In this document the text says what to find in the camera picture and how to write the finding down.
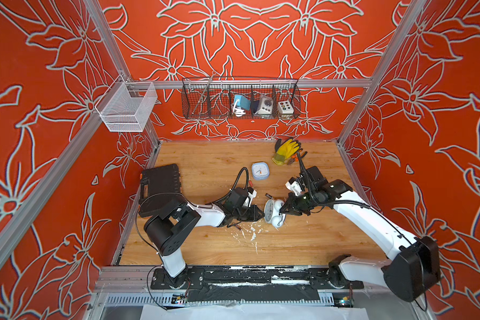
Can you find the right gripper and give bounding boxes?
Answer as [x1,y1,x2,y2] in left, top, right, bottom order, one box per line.
[277,191,318,217]

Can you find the yellow work glove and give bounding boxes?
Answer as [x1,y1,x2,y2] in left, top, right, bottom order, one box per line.
[272,138,301,165]

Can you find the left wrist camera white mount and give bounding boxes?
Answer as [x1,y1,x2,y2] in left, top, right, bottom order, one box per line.
[245,187,257,207]

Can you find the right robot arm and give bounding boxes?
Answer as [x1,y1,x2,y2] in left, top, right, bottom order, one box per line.
[265,153,441,302]

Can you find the white button box in basket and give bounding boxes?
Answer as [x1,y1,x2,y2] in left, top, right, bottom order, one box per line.
[277,100,294,119]

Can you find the black wire wall basket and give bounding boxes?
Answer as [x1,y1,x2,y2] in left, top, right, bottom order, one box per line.
[181,76,301,120]

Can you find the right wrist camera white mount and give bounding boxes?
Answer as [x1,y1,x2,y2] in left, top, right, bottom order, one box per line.
[285,177,305,196]

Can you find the clear plastic wall bin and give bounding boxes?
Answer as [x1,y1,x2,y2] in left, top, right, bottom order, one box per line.
[95,82,158,133]

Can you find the white twin-bell alarm clock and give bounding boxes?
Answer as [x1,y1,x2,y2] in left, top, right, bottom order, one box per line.
[264,199,286,229]

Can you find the white grey device in basket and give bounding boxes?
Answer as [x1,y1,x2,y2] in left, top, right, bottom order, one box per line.
[251,95,273,117]

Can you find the orange handled pliers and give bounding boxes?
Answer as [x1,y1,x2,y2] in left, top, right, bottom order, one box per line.
[287,149,308,165]

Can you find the light blue square alarm clock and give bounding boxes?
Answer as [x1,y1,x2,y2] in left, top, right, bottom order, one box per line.
[251,162,270,181]

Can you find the black plastic tool case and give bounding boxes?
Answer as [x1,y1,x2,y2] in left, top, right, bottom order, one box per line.
[139,163,185,219]

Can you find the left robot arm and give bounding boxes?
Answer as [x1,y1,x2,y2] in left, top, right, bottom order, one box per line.
[138,164,264,280]

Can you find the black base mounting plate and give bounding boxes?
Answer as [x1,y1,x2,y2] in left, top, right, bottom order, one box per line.
[147,266,364,305]

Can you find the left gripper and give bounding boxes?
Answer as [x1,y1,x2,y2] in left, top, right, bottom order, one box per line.
[233,206,266,223]

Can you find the blue white item in basket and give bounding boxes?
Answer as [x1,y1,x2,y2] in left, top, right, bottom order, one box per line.
[231,95,251,117]

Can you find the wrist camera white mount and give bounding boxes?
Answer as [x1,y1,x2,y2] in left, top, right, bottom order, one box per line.
[285,177,305,196]
[245,187,257,207]

